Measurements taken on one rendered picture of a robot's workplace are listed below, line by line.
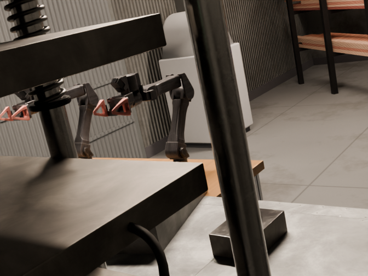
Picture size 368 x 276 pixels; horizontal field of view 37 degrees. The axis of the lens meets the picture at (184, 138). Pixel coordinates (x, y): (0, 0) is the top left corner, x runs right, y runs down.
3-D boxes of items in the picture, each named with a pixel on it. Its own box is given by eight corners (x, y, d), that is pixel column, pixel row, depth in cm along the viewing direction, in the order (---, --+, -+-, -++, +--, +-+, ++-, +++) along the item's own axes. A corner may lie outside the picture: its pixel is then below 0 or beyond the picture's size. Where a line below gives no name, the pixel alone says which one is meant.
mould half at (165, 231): (148, 195, 226) (143, 170, 224) (207, 191, 217) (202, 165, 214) (90, 254, 182) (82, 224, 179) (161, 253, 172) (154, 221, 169)
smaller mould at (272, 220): (246, 226, 179) (242, 206, 177) (287, 230, 169) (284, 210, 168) (212, 255, 164) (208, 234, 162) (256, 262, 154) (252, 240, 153)
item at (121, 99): (114, 103, 198) (130, 96, 205) (100, 104, 203) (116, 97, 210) (118, 121, 200) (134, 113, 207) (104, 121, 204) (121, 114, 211)
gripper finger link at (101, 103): (100, 104, 202) (117, 97, 210) (87, 104, 207) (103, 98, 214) (104, 121, 204) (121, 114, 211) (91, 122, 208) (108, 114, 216)
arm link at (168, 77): (147, 87, 217) (189, 70, 240) (130, 89, 223) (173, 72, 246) (154, 117, 220) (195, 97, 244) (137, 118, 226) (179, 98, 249)
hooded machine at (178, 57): (209, 129, 641) (185, 10, 606) (256, 128, 603) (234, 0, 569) (174, 149, 587) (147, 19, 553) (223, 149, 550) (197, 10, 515)
